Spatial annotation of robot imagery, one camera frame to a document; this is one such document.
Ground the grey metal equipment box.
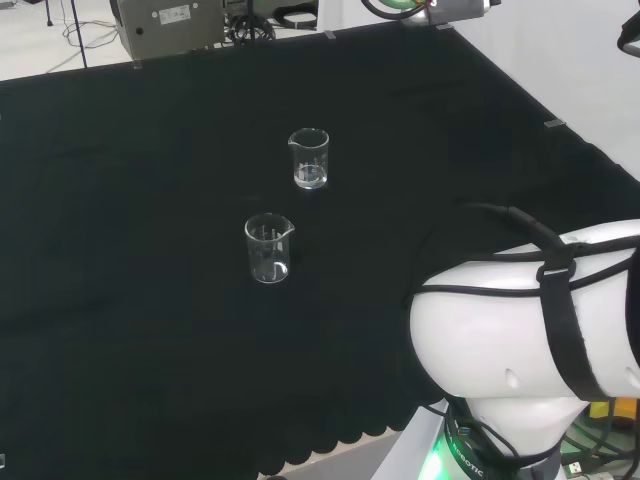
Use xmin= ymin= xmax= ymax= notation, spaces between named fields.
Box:
xmin=108 ymin=0 xmax=227 ymax=62

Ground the clear glass beaker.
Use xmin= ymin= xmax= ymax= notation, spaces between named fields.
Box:
xmin=243 ymin=212 xmax=297 ymax=285
xmin=287 ymin=127 xmax=331 ymax=191

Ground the black bench cloth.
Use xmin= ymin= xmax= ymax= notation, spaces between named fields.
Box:
xmin=0 ymin=22 xmax=640 ymax=477

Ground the coiled black cable bundle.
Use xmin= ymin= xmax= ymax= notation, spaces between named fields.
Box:
xmin=225 ymin=13 xmax=277 ymax=45

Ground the yellow stop button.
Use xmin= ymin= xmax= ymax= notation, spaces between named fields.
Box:
xmin=588 ymin=397 xmax=640 ymax=432

